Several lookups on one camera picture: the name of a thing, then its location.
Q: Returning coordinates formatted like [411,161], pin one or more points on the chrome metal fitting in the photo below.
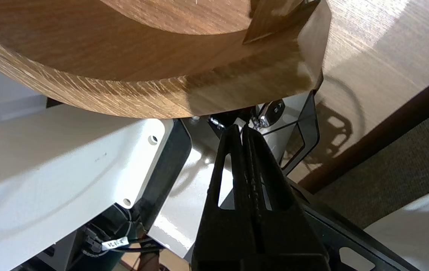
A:
[270,113]

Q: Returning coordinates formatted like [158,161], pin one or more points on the white robot chassis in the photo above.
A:
[49,169]

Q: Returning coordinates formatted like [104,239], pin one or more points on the grey fabric bed frame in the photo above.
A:
[406,169]

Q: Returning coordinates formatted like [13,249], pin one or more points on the white bed sheet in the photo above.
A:
[425,233]

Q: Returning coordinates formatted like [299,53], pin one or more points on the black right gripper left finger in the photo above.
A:
[218,233]

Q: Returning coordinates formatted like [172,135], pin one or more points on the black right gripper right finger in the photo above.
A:
[285,233]

